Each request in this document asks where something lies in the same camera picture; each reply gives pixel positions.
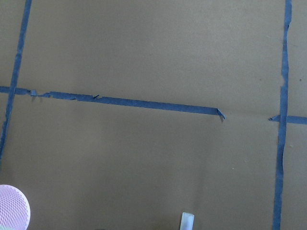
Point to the purple highlighter pen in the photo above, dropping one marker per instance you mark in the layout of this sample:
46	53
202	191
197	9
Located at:
187	221

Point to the pink mesh pen holder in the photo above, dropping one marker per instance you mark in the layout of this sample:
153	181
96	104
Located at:
15	211

